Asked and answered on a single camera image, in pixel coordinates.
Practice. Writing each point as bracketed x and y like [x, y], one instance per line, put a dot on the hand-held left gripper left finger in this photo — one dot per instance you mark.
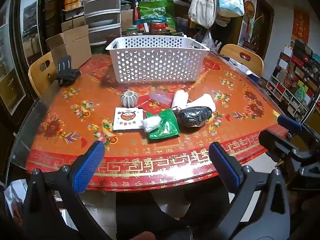
[88, 166]

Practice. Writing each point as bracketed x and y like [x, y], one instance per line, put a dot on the dark wooden cabinet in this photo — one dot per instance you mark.
[15, 55]

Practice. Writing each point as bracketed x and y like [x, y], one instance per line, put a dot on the wooden chair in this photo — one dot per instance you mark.
[232, 52]
[37, 75]

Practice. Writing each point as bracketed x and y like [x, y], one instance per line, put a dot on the cream canvas tote bag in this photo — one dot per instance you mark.
[202, 7]

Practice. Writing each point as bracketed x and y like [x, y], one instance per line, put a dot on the translucent pink plastic box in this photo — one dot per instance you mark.
[161, 96]

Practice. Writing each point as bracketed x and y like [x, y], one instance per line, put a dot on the white shelf of boxes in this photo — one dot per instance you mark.
[295, 80]

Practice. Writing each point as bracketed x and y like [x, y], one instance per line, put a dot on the grey stacked tray organizer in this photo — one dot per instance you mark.
[102, 7]

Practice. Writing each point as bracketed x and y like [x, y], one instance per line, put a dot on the open cardboard box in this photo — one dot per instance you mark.
[75, 47]

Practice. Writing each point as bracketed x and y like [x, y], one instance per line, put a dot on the black plastic bag bundle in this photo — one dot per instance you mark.
[193, 116]

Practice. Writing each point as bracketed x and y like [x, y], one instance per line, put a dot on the pale ribbed pumpkin-shaped toy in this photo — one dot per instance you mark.
[129, 100]

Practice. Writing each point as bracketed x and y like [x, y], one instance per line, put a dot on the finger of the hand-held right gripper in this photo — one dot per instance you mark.
[272, 140]
[290, 125]

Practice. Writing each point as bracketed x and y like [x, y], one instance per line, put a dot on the white towel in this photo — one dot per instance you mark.
[180, 98]

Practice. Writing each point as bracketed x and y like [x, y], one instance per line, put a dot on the black clamp phone holder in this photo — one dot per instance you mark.
[66, 75]

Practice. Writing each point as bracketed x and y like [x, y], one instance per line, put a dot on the white cloth roll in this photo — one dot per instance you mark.
[202, 102]

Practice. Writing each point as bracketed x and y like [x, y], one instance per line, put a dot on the white snack packet red print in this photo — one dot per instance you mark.
[126, 118]

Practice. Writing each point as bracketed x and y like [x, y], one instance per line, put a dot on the red round hanging ornament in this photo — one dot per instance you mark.
[250, 7]

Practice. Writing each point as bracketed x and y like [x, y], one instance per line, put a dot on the glass jar red lid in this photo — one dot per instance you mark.
[157, 28]

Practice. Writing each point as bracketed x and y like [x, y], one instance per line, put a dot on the glass jar green lid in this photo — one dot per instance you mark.
[131, 31]

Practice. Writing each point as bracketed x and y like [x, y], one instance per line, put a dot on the green shopping bag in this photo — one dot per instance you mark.
[157, 10]

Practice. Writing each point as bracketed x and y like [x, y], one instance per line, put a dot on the person's dark trousers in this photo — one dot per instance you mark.
[150, 217]

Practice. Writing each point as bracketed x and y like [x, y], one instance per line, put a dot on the red printed tablecloth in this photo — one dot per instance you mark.
[175, 150]

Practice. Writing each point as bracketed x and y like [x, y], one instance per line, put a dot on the red wall poster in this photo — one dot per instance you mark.
[300, 25]

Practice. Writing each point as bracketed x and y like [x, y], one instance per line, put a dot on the orange cardboard box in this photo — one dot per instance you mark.
[73, 0]

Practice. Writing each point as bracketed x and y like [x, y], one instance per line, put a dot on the small white plastic bag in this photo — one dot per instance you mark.
[151, 123]

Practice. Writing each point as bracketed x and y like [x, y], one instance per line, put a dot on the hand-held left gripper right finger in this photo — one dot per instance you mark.
[225, 166]

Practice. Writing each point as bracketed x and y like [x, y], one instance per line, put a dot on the white paper sheet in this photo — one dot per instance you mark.
[241, 67]

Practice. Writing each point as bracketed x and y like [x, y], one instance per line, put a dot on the small green woven basket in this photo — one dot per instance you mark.
[97, 48]

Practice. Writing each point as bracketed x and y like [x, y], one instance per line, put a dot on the clear plastic bag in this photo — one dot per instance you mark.
[208, 40]

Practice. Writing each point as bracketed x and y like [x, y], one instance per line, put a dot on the white perforated plastic basket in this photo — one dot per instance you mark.
[155, 62]

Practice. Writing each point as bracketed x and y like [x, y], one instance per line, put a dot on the green plastic packet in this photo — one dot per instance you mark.
[167, 127]

